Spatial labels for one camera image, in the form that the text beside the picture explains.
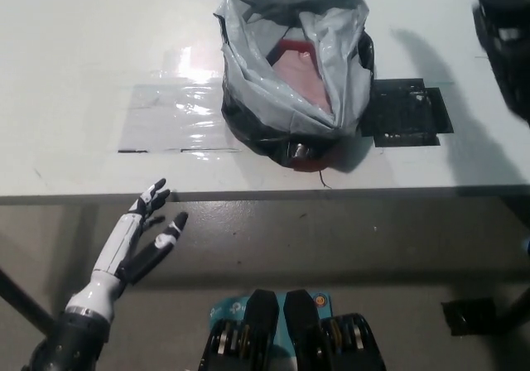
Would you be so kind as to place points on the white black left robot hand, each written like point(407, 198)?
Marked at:
point(124, 242)

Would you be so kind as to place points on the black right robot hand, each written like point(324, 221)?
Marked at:
point(509, 64)

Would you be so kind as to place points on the grey plastic bag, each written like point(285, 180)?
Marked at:
point(248, 77)

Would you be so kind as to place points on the black table leg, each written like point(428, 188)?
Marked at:
point(20, 296)

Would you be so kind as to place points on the teal cardboard box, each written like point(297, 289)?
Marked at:
point(225, 309)

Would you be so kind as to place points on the clear tape sheet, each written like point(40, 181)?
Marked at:
point(165, 114)

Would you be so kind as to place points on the blue round object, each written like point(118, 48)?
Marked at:
point(528, 244)

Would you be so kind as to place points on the pink plastic packet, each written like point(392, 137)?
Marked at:
point(298, 81)

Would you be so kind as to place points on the red flat item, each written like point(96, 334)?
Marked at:
point(290, 44)

